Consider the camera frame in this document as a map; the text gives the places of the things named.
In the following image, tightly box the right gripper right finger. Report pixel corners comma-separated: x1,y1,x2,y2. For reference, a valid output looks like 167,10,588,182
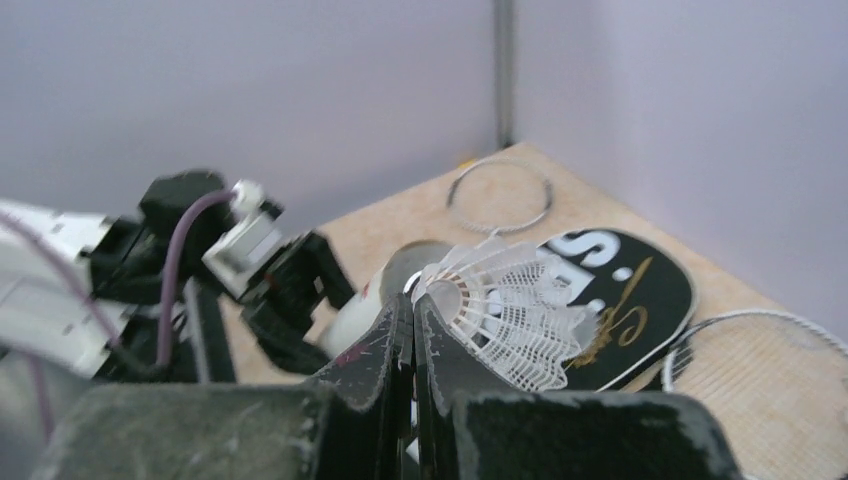
414,297,741,479

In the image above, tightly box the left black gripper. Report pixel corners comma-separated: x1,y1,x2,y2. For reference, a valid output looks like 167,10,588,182
240,231,355,375

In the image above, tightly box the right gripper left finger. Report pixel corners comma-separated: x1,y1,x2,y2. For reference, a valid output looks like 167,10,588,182
33,295,412,479

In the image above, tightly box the white shuttlecock tube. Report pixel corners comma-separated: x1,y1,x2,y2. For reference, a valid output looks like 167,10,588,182
317,239,454,358

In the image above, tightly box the shuttlecock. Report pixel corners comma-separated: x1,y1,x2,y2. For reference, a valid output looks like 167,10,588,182
410,236,600,392

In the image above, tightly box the black racket bag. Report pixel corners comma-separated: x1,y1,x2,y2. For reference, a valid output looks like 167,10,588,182
538,228,699,391

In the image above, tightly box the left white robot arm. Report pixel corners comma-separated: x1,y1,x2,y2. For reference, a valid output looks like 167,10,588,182
1,169,355,383

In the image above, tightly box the left white badminton racket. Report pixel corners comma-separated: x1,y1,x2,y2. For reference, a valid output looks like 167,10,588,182
445,156,555,236

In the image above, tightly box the white badminton racket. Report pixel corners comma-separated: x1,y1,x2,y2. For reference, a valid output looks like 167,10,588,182
661,309,847,479
445,156,555,236

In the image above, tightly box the right white badminton racket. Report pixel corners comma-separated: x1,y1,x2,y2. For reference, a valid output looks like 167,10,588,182
661,309,847,479

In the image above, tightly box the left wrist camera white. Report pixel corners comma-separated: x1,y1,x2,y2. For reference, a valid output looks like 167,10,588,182
202,179,283,300

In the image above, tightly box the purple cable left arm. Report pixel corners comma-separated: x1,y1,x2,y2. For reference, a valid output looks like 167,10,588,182
0,189,237,439

